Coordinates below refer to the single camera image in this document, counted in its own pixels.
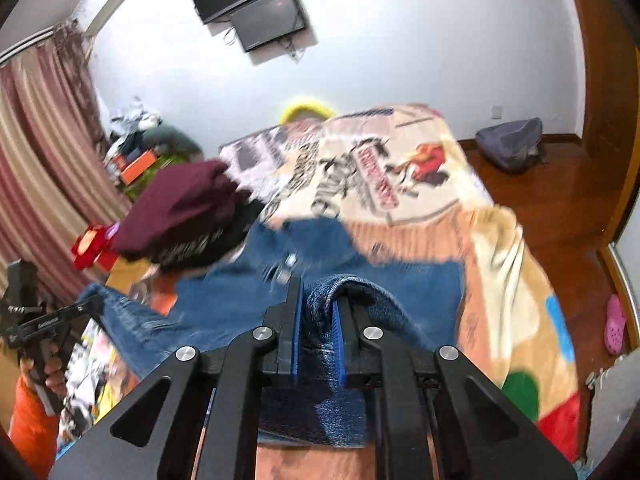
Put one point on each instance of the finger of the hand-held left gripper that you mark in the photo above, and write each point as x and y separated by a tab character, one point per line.
70	317

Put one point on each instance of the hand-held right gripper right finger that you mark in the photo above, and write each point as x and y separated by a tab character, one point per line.
340	352

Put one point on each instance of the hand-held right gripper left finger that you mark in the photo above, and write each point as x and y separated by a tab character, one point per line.
296	332

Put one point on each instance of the blue denim jacket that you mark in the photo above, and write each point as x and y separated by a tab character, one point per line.
395	280

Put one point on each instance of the person's left hand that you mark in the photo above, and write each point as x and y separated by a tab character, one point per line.
56	377

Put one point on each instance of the colourful cloth pile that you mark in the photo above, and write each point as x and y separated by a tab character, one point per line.
85	375

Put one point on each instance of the low wooden table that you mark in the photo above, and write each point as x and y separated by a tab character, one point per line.
125	272

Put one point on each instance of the red plush toy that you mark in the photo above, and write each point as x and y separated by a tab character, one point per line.
92	245

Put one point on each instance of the orange cloth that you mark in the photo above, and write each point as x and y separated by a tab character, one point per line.
165	301

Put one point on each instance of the folded black patterned garment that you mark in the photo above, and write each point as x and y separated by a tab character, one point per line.
215	245

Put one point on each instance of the striped red curtain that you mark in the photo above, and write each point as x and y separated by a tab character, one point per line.
40	150

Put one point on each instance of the folded maroon garment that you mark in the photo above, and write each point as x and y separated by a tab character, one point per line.
180	205

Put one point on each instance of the orange box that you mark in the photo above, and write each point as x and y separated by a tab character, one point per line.
139	167

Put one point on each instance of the printed blanket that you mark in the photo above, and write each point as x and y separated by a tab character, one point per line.
500	270

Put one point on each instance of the pile of mixed clutter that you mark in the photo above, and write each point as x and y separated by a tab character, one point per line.
130	125

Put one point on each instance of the yellow plastic object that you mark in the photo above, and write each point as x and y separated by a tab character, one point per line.
305	108

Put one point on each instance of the grey backpack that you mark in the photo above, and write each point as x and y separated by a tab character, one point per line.
510	145

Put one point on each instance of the pink clog shoe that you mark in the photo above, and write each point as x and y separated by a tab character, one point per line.
615	325

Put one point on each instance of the white plastic appliance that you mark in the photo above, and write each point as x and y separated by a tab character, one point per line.
612	405

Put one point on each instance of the white wardrobe door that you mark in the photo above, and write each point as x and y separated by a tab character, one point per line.
631	285

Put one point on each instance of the white air conditioner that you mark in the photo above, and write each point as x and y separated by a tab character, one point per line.
120	0

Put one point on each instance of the wooden door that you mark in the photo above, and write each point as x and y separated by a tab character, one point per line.
605	110

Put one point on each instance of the small black wall monitor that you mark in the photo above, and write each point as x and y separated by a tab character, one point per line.
267	20

